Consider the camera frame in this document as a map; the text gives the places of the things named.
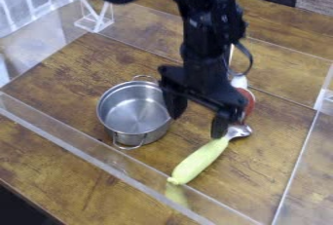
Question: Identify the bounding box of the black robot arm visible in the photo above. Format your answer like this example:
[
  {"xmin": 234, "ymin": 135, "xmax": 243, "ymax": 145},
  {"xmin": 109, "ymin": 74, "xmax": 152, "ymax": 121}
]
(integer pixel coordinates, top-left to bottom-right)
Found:
[{"xmin": 108, "ymin": 0, "xmax": 252, "ymax": 138}]

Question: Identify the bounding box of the clear acrylic bracket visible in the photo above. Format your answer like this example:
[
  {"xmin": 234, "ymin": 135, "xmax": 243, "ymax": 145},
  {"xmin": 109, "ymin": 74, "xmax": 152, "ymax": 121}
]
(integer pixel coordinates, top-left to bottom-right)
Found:
[{"xmin": 73, "ymin": 0, "xmax": 115, "ymax": 33}]

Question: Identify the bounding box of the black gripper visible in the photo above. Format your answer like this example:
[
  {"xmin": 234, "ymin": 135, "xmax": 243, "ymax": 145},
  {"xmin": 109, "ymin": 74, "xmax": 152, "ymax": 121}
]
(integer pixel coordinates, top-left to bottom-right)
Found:
[{"xmin": 157, "ymin": 65, "xmax": 247, "ymax": 138}]

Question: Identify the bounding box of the red toy mushroom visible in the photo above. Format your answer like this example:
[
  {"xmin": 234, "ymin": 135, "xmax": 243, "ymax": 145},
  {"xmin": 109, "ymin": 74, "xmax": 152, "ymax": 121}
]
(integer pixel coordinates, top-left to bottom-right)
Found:
[{"xmin": 230, "ymin": 76, "xmax": 256, "ymax": 118}]

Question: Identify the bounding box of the small steel pot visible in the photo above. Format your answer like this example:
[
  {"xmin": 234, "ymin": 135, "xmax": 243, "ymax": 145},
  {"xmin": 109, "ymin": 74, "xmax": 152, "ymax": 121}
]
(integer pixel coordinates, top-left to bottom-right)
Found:
[{"xmin": 96, "ymin": 75, "xmax": 171, "ymax": 150}]

